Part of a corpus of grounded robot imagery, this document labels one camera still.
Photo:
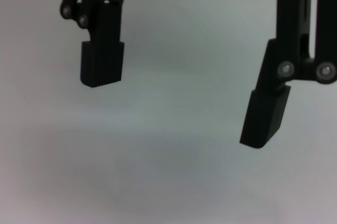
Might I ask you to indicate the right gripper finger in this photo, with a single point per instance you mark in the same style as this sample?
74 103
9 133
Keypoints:
102 61
266 113

